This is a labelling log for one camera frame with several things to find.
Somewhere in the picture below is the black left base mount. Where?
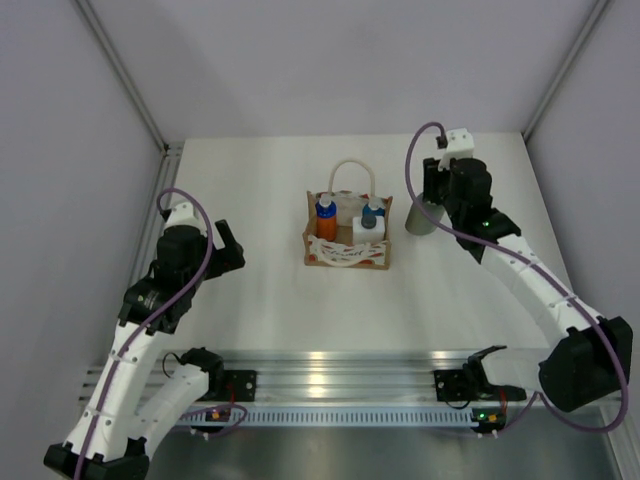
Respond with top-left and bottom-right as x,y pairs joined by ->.
219,370 -> 258,403

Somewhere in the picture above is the white bottle dark cap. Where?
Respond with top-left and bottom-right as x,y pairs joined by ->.
352,214 -> 386,245

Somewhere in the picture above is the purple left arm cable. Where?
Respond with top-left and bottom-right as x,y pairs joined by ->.
74,187 -> 216,480

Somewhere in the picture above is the aluminium frame post right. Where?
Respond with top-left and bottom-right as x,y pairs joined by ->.
521,0 -> 615,144

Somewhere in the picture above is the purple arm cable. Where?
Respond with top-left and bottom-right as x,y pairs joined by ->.
405,121 -> 630,435
74,187 -> 216,480

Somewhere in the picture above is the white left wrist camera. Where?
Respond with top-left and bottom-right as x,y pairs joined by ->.
162,201 -> 206,234

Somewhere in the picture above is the orange bottle blue cap left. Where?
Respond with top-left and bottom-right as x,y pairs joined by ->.
315,193 -> 337,242

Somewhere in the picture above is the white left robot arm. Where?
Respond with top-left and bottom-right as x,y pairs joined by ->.
43,220 -> 245,479

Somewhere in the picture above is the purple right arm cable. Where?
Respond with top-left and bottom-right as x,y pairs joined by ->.
405,121 -> 630,435

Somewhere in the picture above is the aluminium mounting rail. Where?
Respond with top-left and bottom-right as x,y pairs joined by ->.
77,349 -> 626,404

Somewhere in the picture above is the grey green squeeze bottle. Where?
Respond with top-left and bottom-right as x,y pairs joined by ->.
405,193 -> 445,236

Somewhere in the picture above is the aluminium frame post left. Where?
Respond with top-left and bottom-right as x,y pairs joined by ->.
72,0 -> 168,153

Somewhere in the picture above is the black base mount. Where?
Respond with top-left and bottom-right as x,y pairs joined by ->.
433,369 -> 527,409
219,370 -> 258,403

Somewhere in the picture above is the watermelon print canvas bag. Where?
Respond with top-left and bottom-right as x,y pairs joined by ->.
303,158 -> 393,270

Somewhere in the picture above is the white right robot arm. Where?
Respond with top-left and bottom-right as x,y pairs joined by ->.
421,158 -> 633,412

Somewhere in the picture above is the aluminium frame post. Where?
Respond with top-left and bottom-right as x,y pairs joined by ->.
72,0 -> 168,153
521,0 -> 615,144

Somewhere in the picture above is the white slotted cable duct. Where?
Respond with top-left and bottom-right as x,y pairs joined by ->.
176,404 -> 486,428

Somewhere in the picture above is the orange bottle blue cap right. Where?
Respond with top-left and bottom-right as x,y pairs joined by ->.
362,198 -> 386,217

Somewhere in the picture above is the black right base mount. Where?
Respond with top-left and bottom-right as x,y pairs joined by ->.
433,369 -> 527,409

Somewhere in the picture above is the orange bottle blue cap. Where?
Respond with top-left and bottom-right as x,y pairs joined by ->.
315,193 -> 337,242
362,198 -> 386,217

